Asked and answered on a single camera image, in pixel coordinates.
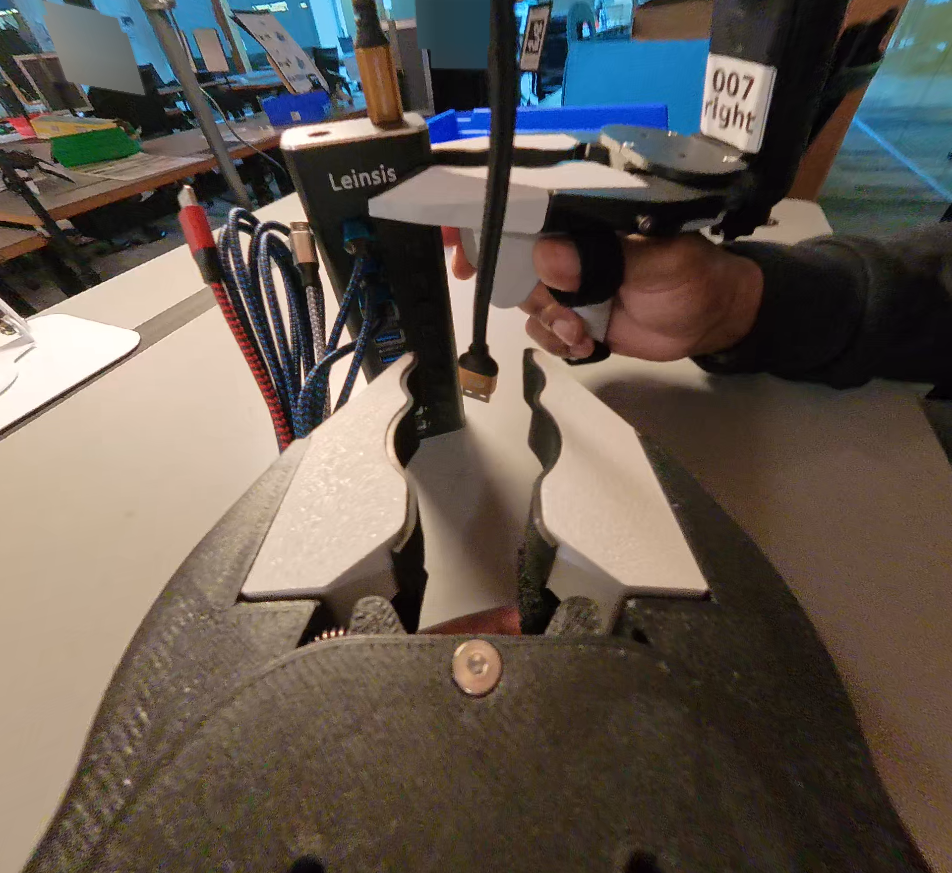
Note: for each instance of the black white marker sign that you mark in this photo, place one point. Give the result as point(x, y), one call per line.
point(534, 36)

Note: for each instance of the grey monitor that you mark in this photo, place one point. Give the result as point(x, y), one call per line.
point(30, 81)
point(401, 69)

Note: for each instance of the person's right hand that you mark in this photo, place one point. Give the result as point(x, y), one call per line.
point(684, 300)

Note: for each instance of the work table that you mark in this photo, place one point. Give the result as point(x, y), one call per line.
point(149, 166)

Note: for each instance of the black tripod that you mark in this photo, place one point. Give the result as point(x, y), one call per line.
point(37, 218)

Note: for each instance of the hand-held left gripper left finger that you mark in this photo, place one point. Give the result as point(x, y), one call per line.
point(335, 508)

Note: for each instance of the blue plastic bin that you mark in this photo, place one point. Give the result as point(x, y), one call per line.
point(595, 118)

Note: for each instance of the blue partition panel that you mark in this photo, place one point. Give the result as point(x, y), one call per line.
point(632, 77)

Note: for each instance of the person's right forearm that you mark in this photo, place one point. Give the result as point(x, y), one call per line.
point(855, 307)

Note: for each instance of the green bag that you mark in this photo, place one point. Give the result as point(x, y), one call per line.
point(93, 147)

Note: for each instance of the white document stand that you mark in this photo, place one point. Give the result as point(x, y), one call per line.
point(67, 359)

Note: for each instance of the small blue crate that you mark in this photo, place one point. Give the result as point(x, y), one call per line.
point(294, 108)

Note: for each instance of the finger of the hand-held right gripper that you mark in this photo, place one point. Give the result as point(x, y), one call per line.
point(446, 200)
point(543, 147)

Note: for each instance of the black usb hub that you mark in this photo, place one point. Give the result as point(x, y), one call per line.
point(401, 293)

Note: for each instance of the instruction poster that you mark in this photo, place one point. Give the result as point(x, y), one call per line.
point(282, 51)

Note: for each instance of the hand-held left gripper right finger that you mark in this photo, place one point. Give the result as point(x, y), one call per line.
point(617, 508)

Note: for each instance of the metal light stand pole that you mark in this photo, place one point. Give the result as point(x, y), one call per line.
point(186, 84)

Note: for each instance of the cardboard box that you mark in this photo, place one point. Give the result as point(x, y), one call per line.
point(669, 17)

